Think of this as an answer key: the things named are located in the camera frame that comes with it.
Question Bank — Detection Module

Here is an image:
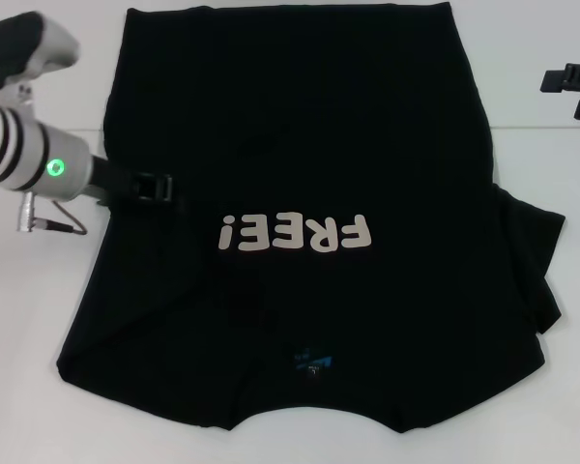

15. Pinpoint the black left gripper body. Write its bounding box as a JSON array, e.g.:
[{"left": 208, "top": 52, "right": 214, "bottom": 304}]
[{"left": 89, "top": 154, "right": 142, "bottom": 205}]

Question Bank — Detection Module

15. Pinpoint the black shirt with FREE print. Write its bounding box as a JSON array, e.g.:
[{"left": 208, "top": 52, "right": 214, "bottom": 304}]
[{"left": 55, "top": 0, "right": 569, "bottom": 429}]

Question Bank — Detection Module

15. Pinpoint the cable with silver plug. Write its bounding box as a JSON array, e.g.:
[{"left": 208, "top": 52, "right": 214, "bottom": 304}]
[{"left": 19, "top": 190, "right": 87, "bottom": 238}]

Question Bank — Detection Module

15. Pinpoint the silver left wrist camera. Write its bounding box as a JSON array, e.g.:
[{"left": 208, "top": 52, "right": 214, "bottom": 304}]
[{"left": 0, "top": 12, "right": 81, "bottom": 105}]

